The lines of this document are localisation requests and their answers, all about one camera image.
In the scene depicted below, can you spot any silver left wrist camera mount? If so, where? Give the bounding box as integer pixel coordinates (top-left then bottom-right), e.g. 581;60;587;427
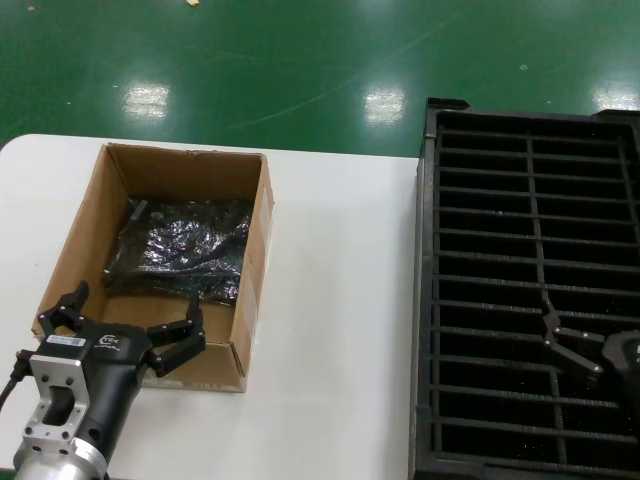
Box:
13;348;90;459

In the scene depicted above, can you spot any brown cardboard box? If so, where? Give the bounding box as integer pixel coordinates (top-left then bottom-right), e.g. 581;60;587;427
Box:
30;143;276;395

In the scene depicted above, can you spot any bagged graphics card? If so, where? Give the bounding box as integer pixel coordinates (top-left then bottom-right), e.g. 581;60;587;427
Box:
154;277;242;307

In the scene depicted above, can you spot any black left gripper connector cable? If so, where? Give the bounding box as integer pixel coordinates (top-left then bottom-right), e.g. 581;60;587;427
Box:
0;348;35;416

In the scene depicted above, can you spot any black slotted plastic container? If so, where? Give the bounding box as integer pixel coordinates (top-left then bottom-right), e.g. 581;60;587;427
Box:
409;97;640;480

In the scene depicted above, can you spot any grey antistatic bag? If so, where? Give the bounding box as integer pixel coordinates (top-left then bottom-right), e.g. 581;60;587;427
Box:
102;196;255;301

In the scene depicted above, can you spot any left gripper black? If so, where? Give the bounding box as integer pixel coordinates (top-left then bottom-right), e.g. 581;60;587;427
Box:
36;280;208;464

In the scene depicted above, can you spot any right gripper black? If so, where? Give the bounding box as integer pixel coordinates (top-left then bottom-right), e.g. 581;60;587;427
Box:
542;298;640;390

